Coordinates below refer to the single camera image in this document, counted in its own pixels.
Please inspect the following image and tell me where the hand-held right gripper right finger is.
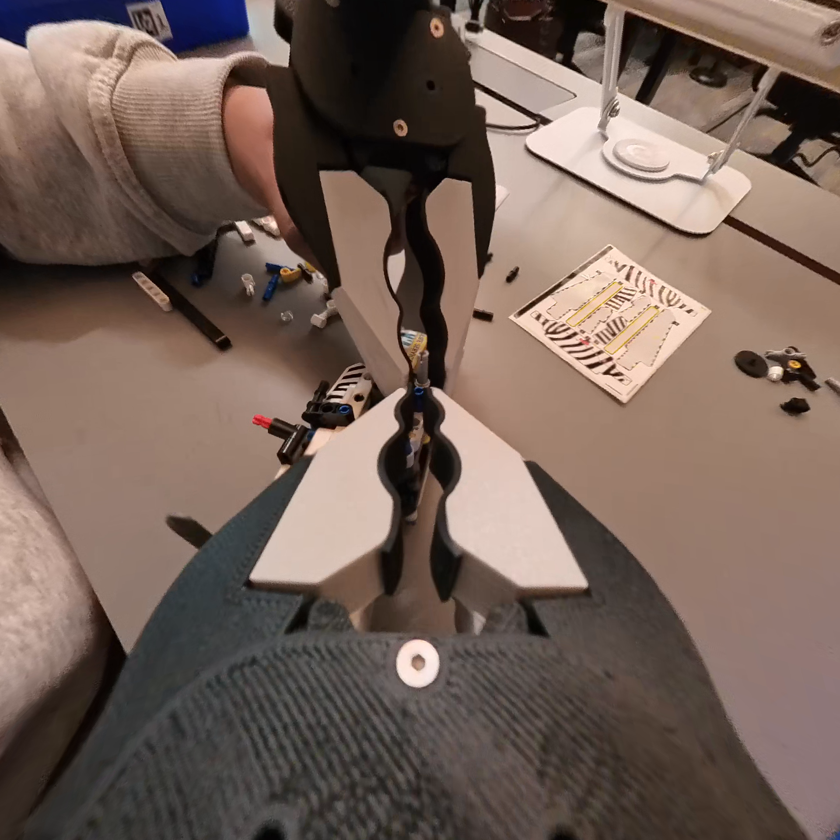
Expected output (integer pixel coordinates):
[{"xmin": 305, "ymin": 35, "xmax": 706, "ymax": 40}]
[{"xmin": 427, "ymin": 387, "xmax": 589, "ymax": 624}]

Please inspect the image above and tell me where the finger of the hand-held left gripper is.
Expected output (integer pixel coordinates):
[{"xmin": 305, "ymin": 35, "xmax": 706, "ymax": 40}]
[
  {"xmin": 406, "ymin": 177, "xmax": 481, "ymax": 392},
  {"xmin": 318, "ymin": 168, "xmax": 412, "ymax": 391}
]

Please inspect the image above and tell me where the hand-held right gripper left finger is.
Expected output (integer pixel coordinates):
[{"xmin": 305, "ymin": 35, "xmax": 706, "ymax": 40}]
[{"xmin": 248, "ymin": 387, "xmax": 404, "ymax": 614}]

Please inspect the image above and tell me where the lego airplane body with propeller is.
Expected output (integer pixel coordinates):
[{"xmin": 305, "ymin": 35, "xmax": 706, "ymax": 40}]
[{"xmin": 165, "ymin": 348, "xmax": 435, "ymax": 551}]

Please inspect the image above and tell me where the person's left forearm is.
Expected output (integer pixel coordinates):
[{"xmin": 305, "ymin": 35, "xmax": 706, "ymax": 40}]
[{"xmin": 0, "ymin": 20, "xmax": 277, "ymax": 266}]

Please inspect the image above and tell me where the pile of small lego pieces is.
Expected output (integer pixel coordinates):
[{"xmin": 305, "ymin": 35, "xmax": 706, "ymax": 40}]
[{"xmin": 190, "ymin": 215, "xmax": 343, "ymax": 330}]

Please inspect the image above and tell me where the long black lego beam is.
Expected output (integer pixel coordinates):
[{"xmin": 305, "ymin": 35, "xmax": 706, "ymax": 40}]
[{"xmin": 152, "ymin": 261, "xmax": 232, "ymax": 350}]

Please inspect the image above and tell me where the white lego beam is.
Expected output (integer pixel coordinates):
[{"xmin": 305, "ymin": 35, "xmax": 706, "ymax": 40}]
[{"xmin": 132, "ymin": 270, "xmax": 173, "ymax": 313}]

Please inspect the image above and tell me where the small lego piece cluster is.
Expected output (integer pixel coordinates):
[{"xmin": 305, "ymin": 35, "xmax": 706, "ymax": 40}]
[{"xmin": 764, "ymin": 345, "xmax": 821, "ymax": 392}]

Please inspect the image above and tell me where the person's left hand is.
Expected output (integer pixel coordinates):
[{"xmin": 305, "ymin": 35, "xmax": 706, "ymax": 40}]
[{"xmin": 222, "ymin": 84, "xmax": 311, "ymax": 258}]

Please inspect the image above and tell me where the zebra sticker sheet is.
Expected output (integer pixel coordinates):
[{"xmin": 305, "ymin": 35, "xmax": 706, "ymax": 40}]
[{"xmin": 510, "ymin": 244, "xmax": 713, "ymax": 404}]

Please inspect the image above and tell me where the white metal laptop stand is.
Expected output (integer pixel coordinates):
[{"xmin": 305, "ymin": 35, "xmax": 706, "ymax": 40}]
[{"xmin": 524, "ymin": 0, "xmax": 840, "ymax": 235}]

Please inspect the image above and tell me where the blue plastic bin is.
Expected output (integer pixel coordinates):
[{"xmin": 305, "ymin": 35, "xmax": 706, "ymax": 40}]
[{"xmin": 0, "ymin": 0, "xmax": 252, "ymax": 55}]

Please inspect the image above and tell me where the black cable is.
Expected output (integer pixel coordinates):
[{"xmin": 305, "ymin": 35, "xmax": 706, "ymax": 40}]
[{"xmin": 471, "ymin": 79, "xmax": 553, "ymax": 133}]

